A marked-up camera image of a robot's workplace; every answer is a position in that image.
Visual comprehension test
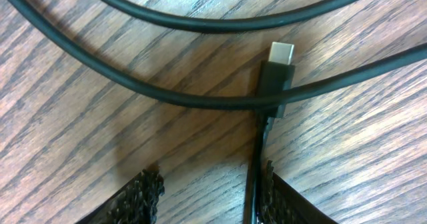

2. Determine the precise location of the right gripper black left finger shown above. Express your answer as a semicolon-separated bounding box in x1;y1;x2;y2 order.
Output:
77;169;165;224

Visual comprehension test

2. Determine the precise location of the black charger cable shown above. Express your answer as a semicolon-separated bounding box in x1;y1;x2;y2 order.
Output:
0;0;427;224

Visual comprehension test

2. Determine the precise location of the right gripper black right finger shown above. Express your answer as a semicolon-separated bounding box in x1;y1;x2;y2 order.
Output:
260;160;337;224

